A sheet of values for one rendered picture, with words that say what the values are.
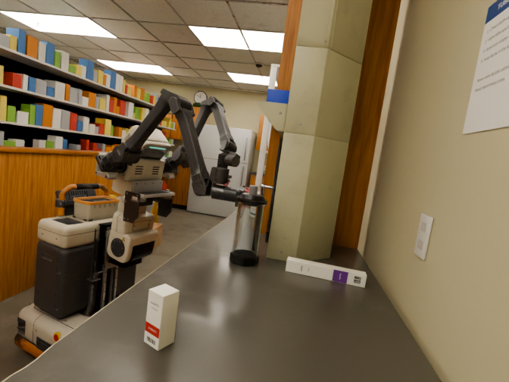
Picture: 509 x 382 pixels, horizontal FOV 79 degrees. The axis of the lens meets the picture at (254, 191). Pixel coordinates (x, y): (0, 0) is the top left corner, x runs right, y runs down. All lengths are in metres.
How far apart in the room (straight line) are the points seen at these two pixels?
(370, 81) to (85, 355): 1.42
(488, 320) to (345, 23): 1.00
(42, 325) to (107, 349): 1.50
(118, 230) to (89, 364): 1.26
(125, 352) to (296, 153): 0.80
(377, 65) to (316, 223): 0.78
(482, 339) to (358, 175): 0.97
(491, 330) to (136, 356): 0.60
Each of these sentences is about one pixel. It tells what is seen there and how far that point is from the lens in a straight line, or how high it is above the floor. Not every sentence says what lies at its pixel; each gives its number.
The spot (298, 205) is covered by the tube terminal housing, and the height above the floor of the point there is 1.16.
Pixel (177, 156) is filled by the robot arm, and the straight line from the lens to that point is 1.87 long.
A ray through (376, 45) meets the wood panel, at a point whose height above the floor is 1.87.
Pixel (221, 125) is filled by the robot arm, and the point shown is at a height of 1.45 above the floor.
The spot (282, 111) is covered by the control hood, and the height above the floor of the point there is 1.48.
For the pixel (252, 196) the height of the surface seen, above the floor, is 1.18.
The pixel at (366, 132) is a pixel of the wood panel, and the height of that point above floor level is 1.49.
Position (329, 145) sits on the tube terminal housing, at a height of 1.39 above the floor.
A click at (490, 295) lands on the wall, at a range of 0.69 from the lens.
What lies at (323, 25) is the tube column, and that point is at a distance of 1.24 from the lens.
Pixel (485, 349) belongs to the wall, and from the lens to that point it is 0.71.
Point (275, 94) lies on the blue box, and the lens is 1.38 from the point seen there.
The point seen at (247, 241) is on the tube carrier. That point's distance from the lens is 1.05.
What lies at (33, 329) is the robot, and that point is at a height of 0.21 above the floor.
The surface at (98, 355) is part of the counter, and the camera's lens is 0.66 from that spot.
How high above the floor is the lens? 1.31
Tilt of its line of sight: 6 degrees down
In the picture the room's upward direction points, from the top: 8 degrees clockwise
